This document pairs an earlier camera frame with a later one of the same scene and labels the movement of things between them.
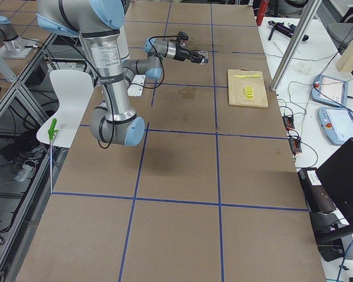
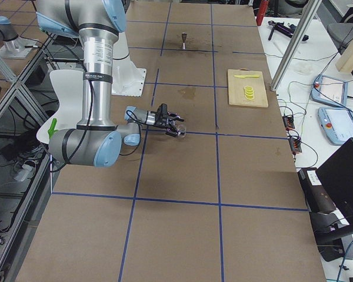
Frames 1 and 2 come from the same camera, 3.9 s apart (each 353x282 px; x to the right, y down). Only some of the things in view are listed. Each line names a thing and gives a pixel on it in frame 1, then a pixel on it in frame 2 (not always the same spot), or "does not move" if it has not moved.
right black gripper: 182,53 -> 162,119
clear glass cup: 205,59 -> 182,130
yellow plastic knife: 251,76 does not move
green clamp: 52,131 does not move
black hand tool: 286,30 does not move
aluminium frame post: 305,22 does not move
